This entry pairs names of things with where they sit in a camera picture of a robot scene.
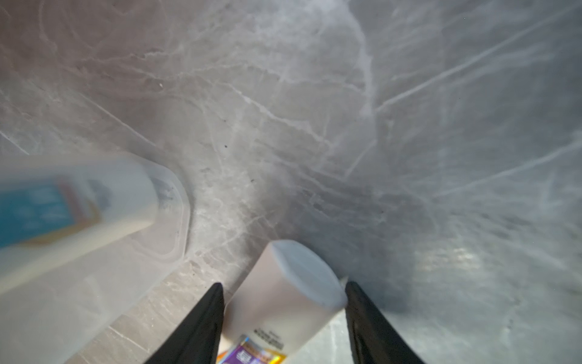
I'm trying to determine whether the white lotion bottle horizontal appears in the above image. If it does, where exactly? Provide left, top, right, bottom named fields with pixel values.
left=217, top=240, right=348, bottom=363

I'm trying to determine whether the clear cup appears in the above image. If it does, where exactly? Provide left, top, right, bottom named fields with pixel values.
left=1, top=153, right=191, bottom=363

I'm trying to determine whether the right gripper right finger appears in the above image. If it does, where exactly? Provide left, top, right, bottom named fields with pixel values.
left=345, top=281, right=424, bottom=364

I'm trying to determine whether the white bottle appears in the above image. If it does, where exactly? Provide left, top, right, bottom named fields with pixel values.
left=1, top=155, right=159, bottom=293

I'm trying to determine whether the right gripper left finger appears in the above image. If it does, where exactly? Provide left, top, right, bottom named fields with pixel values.
left=145, top=283, right=224, bottom=364

